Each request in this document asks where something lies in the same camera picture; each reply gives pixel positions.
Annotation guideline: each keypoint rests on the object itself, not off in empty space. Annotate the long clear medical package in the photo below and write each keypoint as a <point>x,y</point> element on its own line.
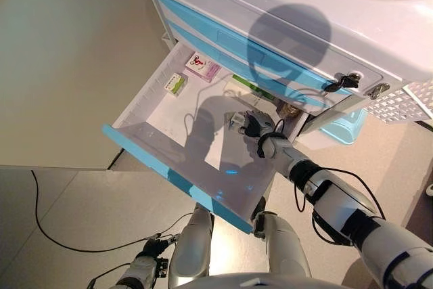
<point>243,97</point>

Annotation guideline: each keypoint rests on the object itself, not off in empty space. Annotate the silver robot left leg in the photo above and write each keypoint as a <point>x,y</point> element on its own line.
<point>193,251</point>

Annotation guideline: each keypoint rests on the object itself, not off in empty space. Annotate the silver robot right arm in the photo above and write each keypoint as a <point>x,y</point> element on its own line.
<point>338,201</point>

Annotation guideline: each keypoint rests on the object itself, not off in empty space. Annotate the bed caster wheel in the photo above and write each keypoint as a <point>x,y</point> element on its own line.
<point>429,190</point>

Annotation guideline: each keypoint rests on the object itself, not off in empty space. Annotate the green and white medicine box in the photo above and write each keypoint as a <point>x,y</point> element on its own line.
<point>176,85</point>

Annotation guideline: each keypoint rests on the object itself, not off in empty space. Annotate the white box with red print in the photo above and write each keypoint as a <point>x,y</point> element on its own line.
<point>197,60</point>

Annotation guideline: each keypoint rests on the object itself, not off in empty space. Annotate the black cart key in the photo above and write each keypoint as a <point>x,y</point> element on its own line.
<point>345,82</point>

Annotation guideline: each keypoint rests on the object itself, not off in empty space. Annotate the small white medicine box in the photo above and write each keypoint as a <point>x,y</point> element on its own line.
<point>235,121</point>

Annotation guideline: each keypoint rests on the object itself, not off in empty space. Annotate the silver robot leg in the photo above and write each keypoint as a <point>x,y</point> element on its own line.
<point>284,245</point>
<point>193,251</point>

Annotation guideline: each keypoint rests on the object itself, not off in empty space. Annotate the silver robot right leg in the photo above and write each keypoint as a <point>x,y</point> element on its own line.
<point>284,245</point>

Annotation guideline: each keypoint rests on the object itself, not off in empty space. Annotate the brown medicine bottle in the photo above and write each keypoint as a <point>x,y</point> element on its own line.
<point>288,110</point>

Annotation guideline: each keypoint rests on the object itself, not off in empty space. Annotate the metal cart latch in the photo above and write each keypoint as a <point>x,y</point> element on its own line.
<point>378,91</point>

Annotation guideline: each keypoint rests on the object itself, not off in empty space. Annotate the light blue waste bin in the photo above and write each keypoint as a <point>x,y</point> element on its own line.
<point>345,130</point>

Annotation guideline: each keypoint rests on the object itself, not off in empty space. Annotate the pink and white medicine box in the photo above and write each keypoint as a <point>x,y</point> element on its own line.
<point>206,73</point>

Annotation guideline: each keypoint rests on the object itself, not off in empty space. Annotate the long green medicine box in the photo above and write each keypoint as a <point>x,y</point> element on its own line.
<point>253,87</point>

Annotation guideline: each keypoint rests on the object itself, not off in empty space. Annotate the white medical trolley cart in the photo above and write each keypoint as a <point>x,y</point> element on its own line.
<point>338,8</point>

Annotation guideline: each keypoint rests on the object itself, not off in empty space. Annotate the blue front cart drawer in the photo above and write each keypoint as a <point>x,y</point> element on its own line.
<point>203,21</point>
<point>152,157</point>
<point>203,43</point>

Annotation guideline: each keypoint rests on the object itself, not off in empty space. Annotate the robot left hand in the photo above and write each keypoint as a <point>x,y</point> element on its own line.
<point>154,246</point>

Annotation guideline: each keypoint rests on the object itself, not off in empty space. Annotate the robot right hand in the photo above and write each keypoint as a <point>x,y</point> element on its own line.
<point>258,126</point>

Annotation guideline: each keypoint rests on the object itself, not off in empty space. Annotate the grey robot torso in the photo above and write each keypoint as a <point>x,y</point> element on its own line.
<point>257,282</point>

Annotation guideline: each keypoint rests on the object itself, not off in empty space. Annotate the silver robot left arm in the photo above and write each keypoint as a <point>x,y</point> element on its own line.
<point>142,272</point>

